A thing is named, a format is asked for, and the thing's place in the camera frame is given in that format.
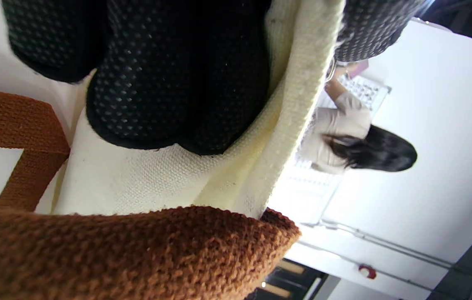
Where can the cream floral canvas bag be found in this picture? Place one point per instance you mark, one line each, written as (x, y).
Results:
(136, 187)

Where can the red round ceiling fixture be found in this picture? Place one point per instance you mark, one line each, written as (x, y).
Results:
(367, 271)

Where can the person's left hand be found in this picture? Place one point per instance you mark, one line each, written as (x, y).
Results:
(177, 75)

